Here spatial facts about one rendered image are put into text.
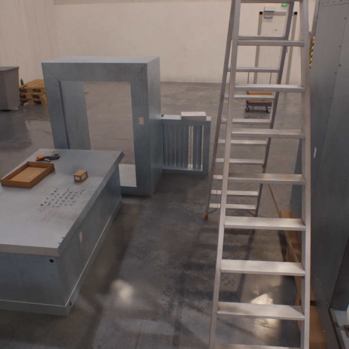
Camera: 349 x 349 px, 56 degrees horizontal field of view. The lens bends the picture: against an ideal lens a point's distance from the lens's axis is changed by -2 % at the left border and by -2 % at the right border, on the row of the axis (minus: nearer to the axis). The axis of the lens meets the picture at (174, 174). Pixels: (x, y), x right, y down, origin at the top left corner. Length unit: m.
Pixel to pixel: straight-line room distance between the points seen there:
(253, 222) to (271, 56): 9.86
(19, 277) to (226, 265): 1.53
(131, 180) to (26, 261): 2.09
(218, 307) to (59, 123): 2.96
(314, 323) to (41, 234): 1.94
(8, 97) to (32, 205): 6.10
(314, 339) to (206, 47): 9.89
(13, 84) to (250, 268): 7.85
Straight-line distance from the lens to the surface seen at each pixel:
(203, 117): 4.39
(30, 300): 2.81
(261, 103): 8.07
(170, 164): 4.75
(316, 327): 2.56
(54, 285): 2.61
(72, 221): 2.58
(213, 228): 3.56
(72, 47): 12.53
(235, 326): 2.65
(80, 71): 3.88
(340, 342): 2.22
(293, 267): 1.87
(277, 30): 11.36
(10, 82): 8.83
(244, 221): 1.76
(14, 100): 8.99
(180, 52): 11.46
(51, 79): 4.06
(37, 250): 2.40
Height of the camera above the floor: 2.00
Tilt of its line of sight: 25 degrees down
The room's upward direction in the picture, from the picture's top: straight up
